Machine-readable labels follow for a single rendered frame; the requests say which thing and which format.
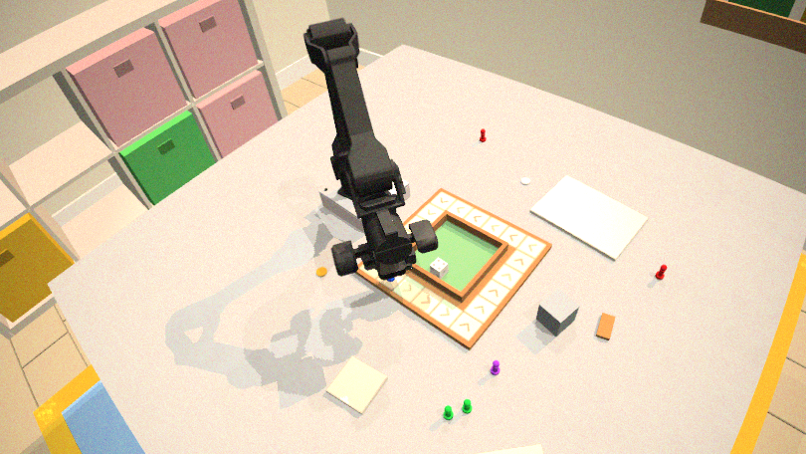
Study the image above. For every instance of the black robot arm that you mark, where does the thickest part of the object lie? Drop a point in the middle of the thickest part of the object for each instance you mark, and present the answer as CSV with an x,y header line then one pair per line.
x,y
360,162

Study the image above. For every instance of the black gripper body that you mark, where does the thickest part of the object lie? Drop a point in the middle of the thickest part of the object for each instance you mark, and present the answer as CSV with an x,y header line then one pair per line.
x,y
344,256

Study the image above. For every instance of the orange rectangular block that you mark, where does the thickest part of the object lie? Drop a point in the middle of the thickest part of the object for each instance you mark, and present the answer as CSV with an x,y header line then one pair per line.
x,y
605,327

